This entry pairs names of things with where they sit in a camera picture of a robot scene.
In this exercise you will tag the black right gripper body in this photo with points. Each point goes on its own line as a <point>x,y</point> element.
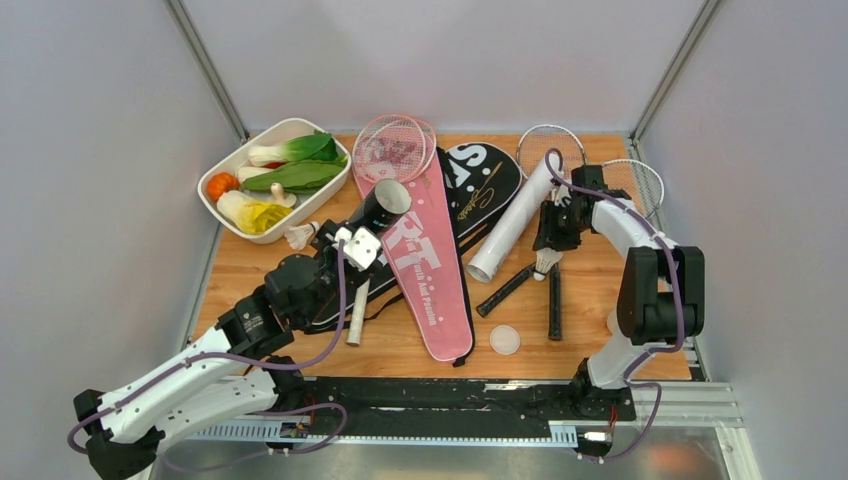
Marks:
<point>573,227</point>

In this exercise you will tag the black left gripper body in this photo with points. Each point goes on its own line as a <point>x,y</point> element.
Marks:
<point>345,275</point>

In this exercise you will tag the white shuttlecock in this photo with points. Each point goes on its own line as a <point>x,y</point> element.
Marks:
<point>546,259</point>
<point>299,237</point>

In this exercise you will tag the white shuttlecock tube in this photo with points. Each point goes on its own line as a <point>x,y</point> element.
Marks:
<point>502,238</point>

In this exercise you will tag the black shuttlecock tube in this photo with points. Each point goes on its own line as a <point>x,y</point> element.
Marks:
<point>381,208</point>

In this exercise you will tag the clear round tube lid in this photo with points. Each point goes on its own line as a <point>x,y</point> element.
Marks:
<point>504,340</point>

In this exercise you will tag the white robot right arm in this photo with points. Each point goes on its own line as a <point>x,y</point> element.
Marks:
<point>661,300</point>

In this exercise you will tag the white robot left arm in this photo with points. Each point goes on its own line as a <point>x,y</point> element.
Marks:
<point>246,363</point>

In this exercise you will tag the pink badminton racket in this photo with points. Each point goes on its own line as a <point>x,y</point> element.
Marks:
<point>388,153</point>
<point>430,136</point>

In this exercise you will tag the pink racket cover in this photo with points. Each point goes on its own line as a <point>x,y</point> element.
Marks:
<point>421,249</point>

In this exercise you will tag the white racket left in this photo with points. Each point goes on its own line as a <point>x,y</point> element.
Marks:
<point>542,138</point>

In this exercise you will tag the white racket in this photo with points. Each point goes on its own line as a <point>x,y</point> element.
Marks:
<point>542,138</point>
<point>625,179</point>

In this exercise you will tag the black racket cover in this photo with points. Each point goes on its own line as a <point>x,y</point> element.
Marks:
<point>481,181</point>

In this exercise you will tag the white racket right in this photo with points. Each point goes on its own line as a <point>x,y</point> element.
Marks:
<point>625,179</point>

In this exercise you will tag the beige mushroom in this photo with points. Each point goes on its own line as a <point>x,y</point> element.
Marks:
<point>280,196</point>

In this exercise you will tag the white tube cap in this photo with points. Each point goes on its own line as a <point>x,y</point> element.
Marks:
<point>612,322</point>

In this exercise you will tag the green leafy vegetable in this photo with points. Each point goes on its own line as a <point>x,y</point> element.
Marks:
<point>300,176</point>

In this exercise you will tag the yellow napa cabbage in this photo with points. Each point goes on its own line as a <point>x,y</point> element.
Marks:
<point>249,215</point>

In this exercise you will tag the green bok choy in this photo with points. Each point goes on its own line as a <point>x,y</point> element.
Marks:
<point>317,146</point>

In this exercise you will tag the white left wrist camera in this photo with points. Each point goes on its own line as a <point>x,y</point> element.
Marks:
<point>360,247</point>

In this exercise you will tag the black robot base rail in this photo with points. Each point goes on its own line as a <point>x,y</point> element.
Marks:
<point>451,407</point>

